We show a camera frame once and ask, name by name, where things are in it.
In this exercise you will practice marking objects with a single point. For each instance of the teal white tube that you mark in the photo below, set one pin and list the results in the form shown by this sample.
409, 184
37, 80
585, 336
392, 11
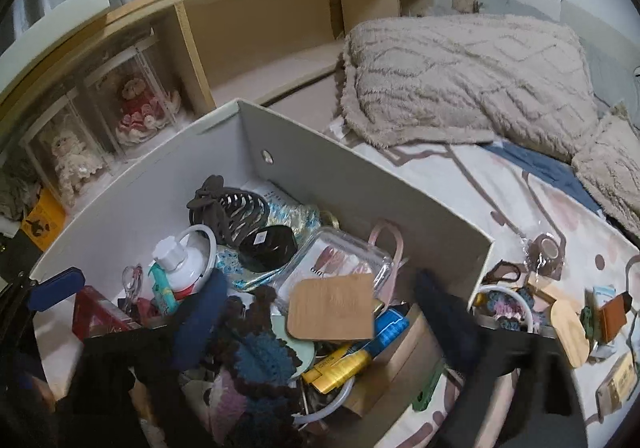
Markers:
162, 290

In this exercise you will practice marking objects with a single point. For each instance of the blue packet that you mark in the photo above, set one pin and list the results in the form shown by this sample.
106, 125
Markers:
390, 328

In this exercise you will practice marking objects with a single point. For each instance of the wooden shelf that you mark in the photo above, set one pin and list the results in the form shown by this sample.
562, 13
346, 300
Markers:
280, 23

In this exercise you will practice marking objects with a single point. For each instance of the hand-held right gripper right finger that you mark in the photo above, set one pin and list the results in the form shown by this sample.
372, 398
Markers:
450, 318

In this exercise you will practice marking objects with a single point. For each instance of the yellow tube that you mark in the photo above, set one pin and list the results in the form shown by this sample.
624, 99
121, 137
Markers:
340, 368

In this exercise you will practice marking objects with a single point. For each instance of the white printed packet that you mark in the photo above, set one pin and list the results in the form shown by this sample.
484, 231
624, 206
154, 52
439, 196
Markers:
267, 190

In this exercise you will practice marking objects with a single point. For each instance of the round wooden lid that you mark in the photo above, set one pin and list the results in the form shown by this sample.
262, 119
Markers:
570, 333

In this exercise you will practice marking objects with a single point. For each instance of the red dressed doll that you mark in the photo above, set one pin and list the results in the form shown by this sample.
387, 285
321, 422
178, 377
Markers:
142, 113

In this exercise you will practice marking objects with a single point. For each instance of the yellow box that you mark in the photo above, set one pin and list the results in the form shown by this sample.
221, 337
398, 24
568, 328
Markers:
45, 223

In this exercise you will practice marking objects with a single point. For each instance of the white storage box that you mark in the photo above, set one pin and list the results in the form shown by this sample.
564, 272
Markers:
350, 188

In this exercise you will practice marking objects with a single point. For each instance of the green crochet piece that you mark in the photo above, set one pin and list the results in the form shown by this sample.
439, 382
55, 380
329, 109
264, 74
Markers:
589, 323

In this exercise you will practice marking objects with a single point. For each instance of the blue white patterned pouch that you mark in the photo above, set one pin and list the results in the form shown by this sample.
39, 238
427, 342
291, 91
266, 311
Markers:
295, 218

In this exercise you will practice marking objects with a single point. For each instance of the carved wooden block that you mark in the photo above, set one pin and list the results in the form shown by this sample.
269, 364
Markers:
400, 373

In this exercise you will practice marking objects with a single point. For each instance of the plush toy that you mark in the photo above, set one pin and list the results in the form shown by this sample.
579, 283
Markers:
467, 2

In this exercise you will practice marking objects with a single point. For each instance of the grey pillow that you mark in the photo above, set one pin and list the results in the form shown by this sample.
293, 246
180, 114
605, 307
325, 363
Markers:
607, 68

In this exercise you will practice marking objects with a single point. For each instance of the black glossy case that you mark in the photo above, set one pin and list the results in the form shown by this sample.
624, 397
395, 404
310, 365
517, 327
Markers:
265, 248

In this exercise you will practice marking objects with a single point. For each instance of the beige fluffy blanket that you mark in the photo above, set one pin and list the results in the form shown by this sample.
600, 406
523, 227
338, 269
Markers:
450, 78

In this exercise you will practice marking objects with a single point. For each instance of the blue cloth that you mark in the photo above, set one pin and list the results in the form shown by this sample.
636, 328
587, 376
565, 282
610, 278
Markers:
540, 163

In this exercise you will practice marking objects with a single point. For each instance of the green clip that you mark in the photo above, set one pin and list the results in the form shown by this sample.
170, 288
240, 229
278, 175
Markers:
425, 398

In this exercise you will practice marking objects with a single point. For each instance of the red box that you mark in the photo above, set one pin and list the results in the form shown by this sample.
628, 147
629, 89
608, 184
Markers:
95, 313

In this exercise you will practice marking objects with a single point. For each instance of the round crochet coaster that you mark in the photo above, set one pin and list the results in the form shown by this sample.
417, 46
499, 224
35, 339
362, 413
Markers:
505, 305

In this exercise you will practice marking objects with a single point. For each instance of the wooden tag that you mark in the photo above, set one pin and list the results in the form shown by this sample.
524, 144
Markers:
330, 308

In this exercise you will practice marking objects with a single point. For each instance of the brown card holder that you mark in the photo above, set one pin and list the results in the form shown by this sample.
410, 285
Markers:
615, 318

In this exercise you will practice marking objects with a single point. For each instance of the clear tape roll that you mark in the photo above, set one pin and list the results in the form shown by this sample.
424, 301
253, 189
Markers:
131, 278

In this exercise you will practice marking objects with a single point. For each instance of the small wooden block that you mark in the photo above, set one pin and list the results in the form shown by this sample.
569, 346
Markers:
542, 290

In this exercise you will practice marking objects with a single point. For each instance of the cream dressed doll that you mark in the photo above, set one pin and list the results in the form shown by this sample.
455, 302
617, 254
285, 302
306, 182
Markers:
75, 168

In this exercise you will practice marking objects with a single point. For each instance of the small printed box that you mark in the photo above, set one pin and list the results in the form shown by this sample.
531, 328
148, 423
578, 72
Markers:
602, 295

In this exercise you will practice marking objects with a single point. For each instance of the brown hair claw clip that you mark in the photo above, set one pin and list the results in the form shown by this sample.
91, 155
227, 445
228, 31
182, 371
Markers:
235, 213

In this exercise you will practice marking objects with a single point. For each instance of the kraft paper packet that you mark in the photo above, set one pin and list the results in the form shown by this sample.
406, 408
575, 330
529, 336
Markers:
617, 380

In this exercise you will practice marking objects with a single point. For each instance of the mint green round compact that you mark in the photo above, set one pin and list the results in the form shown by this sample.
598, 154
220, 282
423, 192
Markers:
300, 353

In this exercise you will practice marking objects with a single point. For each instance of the brown blue crochet coaster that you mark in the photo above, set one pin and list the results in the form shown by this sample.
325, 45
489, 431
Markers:
260, 353

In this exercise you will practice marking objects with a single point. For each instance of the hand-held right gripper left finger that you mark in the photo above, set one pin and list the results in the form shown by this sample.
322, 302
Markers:
200, 318

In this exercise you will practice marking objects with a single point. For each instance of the clear doll display case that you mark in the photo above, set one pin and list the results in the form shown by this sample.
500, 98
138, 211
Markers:
155, 58
45, 118

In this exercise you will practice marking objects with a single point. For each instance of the grey cloth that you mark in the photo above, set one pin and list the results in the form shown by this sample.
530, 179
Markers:
17, 195

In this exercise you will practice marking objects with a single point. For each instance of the brown tape roll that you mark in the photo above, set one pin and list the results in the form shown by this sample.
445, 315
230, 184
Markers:
545, 248

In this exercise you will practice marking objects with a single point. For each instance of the white plastic bottle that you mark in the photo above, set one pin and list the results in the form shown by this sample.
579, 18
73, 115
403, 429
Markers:
185, 268

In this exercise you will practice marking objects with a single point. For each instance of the clear press-on nail box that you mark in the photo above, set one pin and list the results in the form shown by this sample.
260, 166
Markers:
330, 253

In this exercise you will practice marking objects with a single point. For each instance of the printed bed sheet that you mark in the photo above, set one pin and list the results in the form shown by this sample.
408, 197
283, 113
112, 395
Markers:
500, 198

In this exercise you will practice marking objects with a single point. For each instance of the pink crochet piece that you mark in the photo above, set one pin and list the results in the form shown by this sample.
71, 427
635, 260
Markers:
225, 398

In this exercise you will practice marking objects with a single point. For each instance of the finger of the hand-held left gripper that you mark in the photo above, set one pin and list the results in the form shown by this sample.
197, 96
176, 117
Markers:
55, 288

